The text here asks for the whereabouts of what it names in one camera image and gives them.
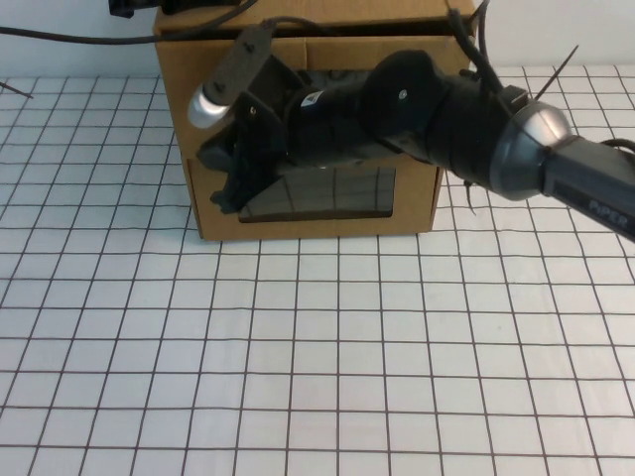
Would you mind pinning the cardboard shoe box with window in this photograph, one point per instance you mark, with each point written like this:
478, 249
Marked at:
218, 218

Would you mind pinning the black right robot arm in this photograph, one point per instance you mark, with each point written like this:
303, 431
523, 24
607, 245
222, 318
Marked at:
446, 124

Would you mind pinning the cardboard drawer with window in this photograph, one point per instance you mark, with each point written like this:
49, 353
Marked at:
178, 74

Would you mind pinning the white grid pattern tablecloth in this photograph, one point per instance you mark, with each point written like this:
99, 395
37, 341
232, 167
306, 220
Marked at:
317, 372

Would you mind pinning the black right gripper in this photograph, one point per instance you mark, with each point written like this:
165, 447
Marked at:
263, 134

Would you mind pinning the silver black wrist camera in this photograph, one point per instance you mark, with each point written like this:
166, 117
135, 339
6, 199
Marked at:
238, 69

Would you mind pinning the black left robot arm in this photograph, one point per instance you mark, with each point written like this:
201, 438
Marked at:
121, 6

